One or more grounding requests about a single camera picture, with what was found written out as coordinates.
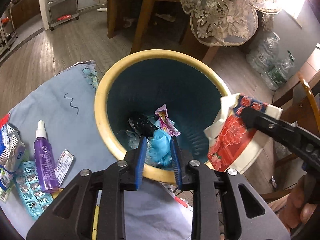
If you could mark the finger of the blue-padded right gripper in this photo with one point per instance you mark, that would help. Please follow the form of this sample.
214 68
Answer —
180 164

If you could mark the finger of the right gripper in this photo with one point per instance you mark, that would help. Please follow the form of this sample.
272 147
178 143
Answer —
278 130

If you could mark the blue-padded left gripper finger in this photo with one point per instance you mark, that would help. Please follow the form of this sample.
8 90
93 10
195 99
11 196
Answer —
133 176

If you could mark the teal paper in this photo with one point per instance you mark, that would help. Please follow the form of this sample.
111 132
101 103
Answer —
159 151

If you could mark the clear plastic bag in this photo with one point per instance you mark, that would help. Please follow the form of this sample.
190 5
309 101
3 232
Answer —
131 141

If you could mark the pink wipes packet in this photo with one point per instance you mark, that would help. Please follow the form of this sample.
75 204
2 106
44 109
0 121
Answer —
164 121

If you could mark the red floral paper bag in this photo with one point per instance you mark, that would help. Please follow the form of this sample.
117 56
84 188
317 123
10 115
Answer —
231 144

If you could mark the teal blister pill pack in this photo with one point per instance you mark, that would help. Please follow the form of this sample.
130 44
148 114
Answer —
28 188

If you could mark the black plastic trash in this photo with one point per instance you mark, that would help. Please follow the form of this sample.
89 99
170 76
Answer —
141 125

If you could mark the yellow-rimmed teal trash bin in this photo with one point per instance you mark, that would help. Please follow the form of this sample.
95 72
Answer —
144 81

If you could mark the person's right hand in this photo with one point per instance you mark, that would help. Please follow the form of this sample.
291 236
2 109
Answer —
296 210

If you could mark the bag of plastic bottles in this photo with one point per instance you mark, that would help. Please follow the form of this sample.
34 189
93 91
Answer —
274 71

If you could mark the small white sachet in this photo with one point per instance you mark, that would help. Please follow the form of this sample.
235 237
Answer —
63 165

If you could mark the purple spray bottle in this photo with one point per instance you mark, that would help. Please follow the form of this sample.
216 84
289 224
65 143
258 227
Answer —
44 160

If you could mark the light blue cartoon cloth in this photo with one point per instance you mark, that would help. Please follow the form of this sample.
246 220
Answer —
66 105

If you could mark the blue white snack bag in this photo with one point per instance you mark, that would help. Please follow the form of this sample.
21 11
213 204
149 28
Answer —
12 153

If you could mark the green white medicine box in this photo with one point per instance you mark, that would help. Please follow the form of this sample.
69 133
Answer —
4 194

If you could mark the white power strip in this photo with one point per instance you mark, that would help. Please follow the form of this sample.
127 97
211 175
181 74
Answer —
102 9

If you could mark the wooden chair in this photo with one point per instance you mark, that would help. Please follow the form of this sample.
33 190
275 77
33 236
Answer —
161 19

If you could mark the metal shelf rack left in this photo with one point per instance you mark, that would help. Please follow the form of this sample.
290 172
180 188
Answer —
8 30

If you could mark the metal shelf rack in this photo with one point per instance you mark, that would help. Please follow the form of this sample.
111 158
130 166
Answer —
61 11
8 30

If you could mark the metal shelf rack centre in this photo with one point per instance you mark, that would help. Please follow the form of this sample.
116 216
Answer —
61 11

